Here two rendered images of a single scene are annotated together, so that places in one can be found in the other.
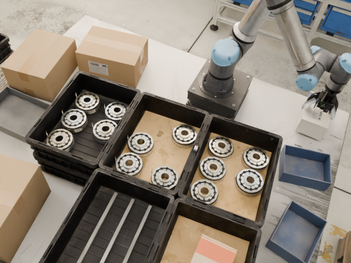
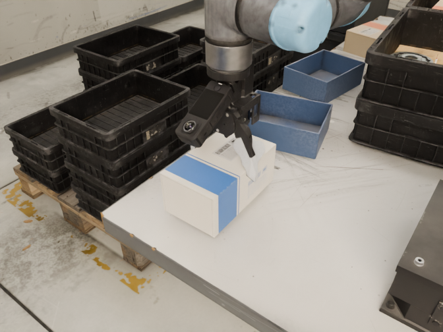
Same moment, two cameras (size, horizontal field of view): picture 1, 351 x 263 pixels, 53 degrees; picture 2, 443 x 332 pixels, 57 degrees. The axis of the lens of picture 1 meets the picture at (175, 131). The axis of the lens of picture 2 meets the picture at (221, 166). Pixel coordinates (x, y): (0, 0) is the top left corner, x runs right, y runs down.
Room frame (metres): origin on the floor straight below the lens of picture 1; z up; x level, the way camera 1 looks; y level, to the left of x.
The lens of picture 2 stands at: (1.71, -0.49, 1.24)
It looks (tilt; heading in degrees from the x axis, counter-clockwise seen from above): 37 degrees down; 196
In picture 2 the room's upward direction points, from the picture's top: straight up
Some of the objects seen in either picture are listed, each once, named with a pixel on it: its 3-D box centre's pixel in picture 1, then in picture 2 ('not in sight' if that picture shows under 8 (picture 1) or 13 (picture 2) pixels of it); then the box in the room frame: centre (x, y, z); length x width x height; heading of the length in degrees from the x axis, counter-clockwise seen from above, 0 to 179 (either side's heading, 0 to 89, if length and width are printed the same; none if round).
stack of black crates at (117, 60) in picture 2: not in sight; (134, 85); (0.06, -1.40, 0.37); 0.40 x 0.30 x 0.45; 159
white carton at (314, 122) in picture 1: (315, 115); (221, 176); (1.12, -0.65, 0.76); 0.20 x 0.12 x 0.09; 159
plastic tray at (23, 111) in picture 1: (16, 114); not in sight; (0.96, 0.73, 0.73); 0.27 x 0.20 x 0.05; 70
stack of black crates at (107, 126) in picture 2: not in sight; (130, 151); (0.58, -1.16, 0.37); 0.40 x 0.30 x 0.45; 159
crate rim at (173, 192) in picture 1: (157, 139); not in sight; (0.77, 0.06, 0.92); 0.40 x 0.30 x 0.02; 165
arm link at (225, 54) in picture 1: (224, 57); not in sight; (1.22, -0.18, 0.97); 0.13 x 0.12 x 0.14; 151
